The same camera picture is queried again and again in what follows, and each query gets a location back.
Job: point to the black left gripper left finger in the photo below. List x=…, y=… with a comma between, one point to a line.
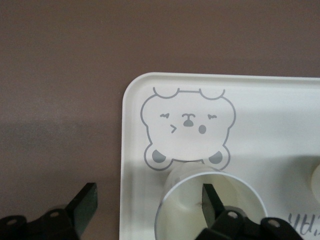
x=80, y=212

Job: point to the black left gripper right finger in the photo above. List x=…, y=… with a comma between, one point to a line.
x=212, y=207

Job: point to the white IKEA cup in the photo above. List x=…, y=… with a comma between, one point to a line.
x=316, y=180
x=180, y=200

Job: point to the white bear print tray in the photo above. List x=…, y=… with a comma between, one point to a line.
x=262, y=112

